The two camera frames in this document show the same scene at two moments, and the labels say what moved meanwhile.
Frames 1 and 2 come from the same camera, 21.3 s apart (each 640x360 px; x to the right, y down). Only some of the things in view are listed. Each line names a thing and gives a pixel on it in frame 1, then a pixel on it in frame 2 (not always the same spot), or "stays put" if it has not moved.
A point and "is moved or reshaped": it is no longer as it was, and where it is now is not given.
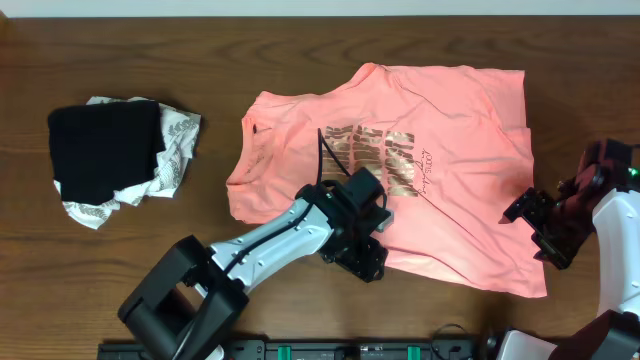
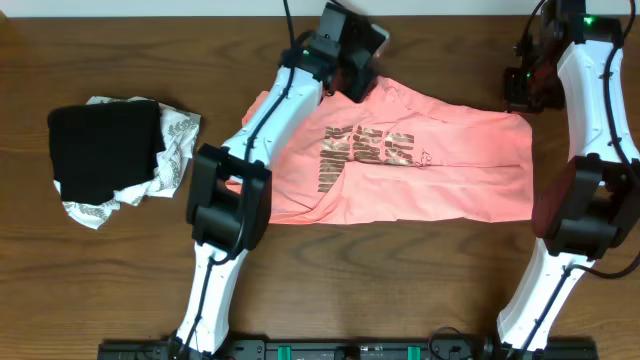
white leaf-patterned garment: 179,135 stays put
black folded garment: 101,148 stays put
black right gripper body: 528,211 -> 518,92
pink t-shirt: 447,147 is moved or reshaped
